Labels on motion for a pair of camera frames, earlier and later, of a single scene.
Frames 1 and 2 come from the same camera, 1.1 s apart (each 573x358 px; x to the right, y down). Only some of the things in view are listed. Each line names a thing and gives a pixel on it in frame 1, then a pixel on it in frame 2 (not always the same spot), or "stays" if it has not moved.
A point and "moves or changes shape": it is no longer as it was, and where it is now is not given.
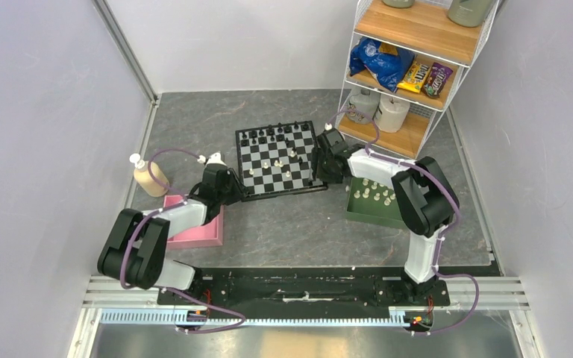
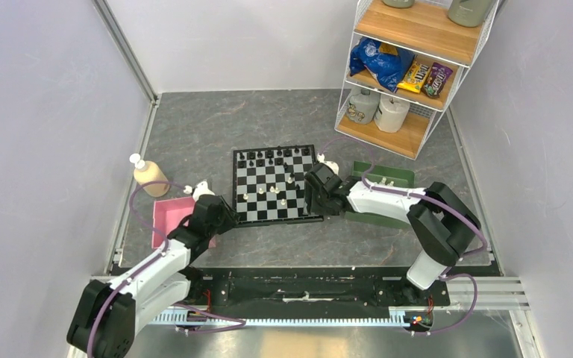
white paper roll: (392, 113) stays
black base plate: (312, 289) stays
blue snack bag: (387, 68) stays
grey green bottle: (468, 13) stays
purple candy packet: (436, 79) stays
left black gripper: (240, 190) -> (232, 218)
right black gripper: (315, 159) -> (310, 201)
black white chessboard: (275, 160) moves or changes shape
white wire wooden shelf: (404, 64) stays
